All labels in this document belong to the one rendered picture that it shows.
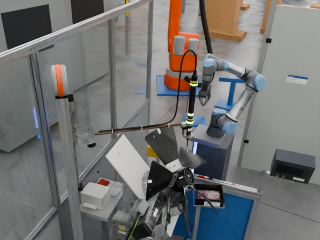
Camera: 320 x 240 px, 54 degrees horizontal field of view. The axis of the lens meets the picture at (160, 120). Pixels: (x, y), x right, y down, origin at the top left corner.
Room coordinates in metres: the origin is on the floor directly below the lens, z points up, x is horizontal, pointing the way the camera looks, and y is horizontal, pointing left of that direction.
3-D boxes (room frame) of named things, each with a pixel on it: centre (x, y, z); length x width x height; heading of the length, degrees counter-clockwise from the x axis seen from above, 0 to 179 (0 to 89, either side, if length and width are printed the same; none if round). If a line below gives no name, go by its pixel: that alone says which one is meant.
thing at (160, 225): (1.34, -0.02, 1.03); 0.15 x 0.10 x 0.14; 73
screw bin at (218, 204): (1.79, -0.40, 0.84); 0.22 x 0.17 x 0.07; 89
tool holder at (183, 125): (1.65, -0.17, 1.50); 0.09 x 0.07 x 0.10; 108
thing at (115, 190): (1.77, 0.30, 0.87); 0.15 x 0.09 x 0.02; 160
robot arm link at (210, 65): (2.15, -0.33, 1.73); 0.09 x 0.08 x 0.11; 114
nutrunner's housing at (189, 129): (1.65, -0.18, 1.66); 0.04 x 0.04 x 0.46
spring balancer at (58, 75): (1.43, 0.50, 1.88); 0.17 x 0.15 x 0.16; 163
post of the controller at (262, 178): (1.85, -0.79, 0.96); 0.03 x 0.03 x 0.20; 73
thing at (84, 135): (1.45, 0.41, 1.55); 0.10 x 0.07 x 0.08; 108
